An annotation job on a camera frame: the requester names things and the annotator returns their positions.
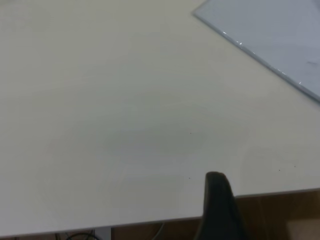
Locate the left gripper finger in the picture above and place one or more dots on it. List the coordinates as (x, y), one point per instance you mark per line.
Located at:
(220, 212)

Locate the clear zip bag green strip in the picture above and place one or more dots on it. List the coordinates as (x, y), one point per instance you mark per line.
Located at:
(275, 32)

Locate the white table leg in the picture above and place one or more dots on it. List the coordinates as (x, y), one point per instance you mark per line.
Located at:
(104, 233)

